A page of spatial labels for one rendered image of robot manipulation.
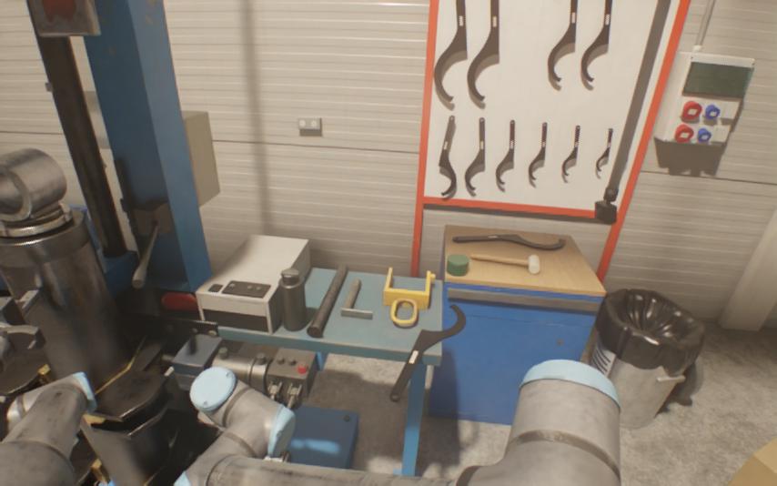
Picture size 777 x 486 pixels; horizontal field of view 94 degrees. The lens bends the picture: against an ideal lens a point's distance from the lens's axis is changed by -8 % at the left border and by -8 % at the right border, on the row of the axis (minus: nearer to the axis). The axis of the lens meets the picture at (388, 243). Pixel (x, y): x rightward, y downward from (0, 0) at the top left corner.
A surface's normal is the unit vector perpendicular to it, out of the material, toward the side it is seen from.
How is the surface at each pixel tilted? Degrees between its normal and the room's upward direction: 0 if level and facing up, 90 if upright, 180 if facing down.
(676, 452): 0
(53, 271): 90
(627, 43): 90
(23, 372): 0
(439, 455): 0
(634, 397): 93
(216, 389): 19
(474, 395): 90
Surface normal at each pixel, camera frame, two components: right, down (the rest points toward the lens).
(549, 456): -0.28, -0.87
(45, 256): 0.69, 0.36
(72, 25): 0.45, 0.43
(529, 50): -0.12, 0.46
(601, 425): 0.43, -0.69
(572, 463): 0.00, -0.77
